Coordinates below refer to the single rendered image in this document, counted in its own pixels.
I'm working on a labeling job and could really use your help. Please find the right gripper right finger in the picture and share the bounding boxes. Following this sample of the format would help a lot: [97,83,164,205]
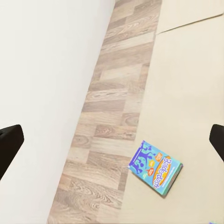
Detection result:
[209,124,224,161]

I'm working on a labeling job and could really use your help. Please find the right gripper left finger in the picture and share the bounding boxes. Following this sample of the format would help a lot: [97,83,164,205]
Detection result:
[0,124,24,180]

